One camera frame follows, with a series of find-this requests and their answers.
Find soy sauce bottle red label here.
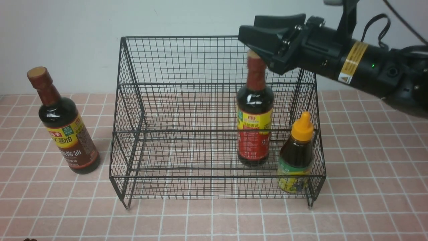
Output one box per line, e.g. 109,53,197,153
236,50,274,167

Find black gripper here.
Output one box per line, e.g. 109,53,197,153
238,14,355,75

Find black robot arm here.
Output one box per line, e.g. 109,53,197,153
238,0,428,119

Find soy sauce bottle brown label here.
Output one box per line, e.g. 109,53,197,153
26,67,101,174

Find black wire shelf rack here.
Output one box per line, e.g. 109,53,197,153
109,36,327,209

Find small bottle orange cap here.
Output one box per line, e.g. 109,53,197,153
277,111,314,194

